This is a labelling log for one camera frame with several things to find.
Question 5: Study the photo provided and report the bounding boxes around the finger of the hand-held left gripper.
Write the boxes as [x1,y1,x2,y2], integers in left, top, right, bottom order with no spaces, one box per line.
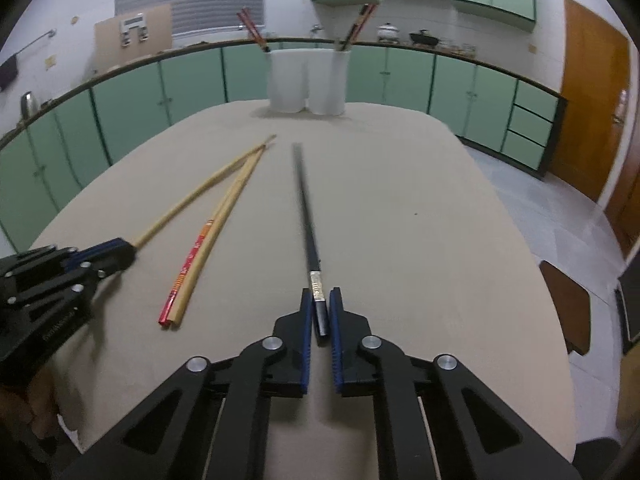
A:
[0,255,137,322]
[0,238,137,282]

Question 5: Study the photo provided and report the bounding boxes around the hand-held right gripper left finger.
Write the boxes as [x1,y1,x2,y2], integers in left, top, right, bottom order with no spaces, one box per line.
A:
[65,287,315,480]

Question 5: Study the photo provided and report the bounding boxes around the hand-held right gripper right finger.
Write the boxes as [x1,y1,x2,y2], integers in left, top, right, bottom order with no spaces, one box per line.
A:
[327,287,583,480]

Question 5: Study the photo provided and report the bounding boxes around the plain wooden chopstick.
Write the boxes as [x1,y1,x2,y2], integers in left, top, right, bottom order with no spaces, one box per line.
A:
[134,134,277,250]

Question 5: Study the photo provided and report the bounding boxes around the light wooden chopstick red end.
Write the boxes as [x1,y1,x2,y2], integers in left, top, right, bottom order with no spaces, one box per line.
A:
[159,145,266,331]

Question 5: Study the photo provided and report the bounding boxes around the black chopstick silver band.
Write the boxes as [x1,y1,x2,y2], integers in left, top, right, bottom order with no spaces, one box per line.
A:
[291,143,332,348]

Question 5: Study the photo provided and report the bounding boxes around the white twin utensil holder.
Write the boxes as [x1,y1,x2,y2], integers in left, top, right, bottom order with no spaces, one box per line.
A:
[266,48,351,115]

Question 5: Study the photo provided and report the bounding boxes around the dark brown chopstick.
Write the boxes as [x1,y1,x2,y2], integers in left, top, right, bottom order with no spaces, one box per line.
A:
[336,5,371,52]
[344,3,379,52]

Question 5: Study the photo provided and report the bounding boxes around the person's left hand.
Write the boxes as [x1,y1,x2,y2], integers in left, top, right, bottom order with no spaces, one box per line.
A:
[0,385,49,441]

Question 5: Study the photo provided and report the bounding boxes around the beige tablecloth table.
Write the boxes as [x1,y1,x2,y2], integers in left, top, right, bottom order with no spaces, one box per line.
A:
[27,100,576,480]

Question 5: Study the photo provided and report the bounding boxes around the green kitchen base cabinets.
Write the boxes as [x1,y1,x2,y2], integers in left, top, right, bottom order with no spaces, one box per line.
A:
[0,37,568,256]

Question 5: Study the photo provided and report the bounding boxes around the metal towel bar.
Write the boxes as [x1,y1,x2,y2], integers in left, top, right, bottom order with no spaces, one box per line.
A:
[10,30,56,58]

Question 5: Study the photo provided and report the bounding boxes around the wooden board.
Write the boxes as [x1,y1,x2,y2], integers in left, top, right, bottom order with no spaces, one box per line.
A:
[94,3,173,71]

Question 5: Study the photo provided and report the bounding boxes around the brown wooden stool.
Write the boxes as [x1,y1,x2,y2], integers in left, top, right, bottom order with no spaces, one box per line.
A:
[540,260,593,356]

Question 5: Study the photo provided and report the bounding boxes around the black chair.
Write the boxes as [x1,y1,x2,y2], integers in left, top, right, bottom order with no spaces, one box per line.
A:
[575,437,633,480]

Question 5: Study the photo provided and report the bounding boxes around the closed wooden door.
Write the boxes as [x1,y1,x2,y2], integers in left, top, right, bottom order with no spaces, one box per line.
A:
[547,0,631,206]

